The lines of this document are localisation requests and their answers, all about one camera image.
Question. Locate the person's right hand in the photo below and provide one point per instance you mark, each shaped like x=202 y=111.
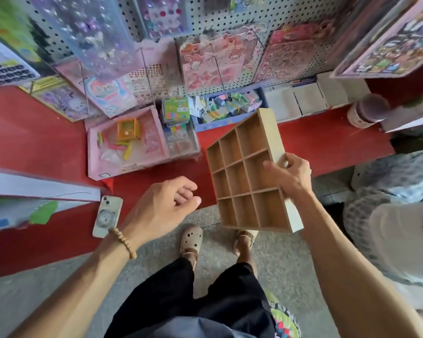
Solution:
x=296 y=178

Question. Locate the person's left hand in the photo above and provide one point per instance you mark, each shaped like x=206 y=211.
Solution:
x=159 y=207

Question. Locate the wooden compartment tray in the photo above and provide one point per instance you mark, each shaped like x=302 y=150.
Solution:
x=268 y=207

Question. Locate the person's right forearm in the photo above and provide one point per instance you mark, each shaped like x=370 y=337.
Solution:
x=352 y=278

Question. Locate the person's left forearm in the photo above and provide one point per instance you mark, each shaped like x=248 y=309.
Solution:
x=77 y=295

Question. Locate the person's left cream clog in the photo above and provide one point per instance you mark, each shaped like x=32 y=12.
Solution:
x=191 y=241

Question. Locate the person's cream clog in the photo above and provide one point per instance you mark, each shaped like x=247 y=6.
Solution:
x=191 y=241
x=244 y=241

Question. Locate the white tray box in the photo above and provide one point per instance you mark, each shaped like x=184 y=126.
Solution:
x=310 y=97
x=342 y=89
x=282 y=103

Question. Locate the person's right cream clog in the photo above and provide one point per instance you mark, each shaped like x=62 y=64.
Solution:
x=244 y=241

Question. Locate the blue box of trinkets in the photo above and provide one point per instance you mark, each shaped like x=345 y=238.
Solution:
x=225 y=109

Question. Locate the pink tray of trinkets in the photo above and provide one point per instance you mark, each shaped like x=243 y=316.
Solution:
x=109 y=155

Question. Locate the black shorts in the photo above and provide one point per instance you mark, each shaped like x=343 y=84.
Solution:
x=197 y=306

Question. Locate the pink sticker pack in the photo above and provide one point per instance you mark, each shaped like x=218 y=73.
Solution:
x=218 y=59
x=296 y=52

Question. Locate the pastel cartoon sticker pack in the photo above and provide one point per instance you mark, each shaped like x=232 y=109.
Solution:
x=106 y=91

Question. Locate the red display counter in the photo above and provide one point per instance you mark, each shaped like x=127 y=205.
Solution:
x=42 y=148

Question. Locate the colourful patterned cloth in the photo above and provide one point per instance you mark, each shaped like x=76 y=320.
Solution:
x=285 y=320

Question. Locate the white pegboard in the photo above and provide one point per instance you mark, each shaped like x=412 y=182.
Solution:
x=218 y=14

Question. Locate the clear glitter sticker sheet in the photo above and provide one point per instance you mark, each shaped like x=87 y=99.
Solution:
x=84 y=31

